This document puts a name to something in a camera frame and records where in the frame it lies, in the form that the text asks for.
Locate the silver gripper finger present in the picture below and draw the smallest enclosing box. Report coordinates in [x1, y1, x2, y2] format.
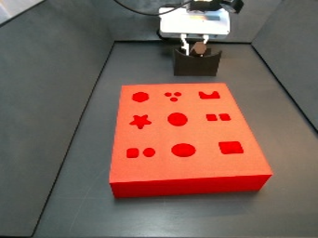
[181, 33, 190, 56]
[203, 34, 210, 45]

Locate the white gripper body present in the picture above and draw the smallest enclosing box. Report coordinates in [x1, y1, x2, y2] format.
[159, 7, 230, 39]

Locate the dark grey curved stand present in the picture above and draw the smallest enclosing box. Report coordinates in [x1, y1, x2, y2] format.
[173, 49, 222, 76]

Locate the red shape sorter block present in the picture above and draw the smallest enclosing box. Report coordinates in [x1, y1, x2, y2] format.
[110, 83, 273, 198]

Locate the black cable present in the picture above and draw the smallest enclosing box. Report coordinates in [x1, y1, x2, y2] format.
[114, 0, 197, 17]

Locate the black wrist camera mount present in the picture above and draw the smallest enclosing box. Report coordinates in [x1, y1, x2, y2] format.
[187, 0, 243, 14]

